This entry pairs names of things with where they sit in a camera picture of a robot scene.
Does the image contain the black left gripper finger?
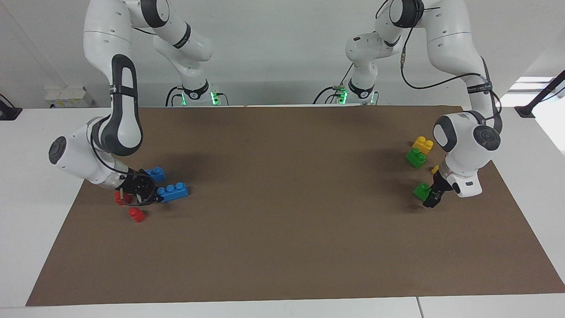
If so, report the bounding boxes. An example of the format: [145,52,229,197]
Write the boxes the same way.
[422,191,443,209]

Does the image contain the green two-stud toy block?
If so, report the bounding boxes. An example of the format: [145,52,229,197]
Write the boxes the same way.
[413,182,432,201]
[406,148,427,169]

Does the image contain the black clamp stand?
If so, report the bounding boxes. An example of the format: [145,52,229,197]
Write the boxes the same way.
[514,70,565,118]
[0,94,23,121]

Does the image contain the brown table mat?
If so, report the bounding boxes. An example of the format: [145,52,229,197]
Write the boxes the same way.
[26,105,565,307]

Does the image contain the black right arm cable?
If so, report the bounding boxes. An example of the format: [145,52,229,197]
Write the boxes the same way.
[90,128,155,207]

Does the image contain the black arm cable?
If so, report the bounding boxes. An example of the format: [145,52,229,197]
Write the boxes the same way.
[375,0,503,133]
[90,128,155,207]

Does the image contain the black base cable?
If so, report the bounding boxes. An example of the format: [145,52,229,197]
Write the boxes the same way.
[313,85,340,105]
[166,85,184,107]

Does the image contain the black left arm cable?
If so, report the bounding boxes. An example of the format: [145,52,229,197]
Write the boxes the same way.
[375,0,503,133]

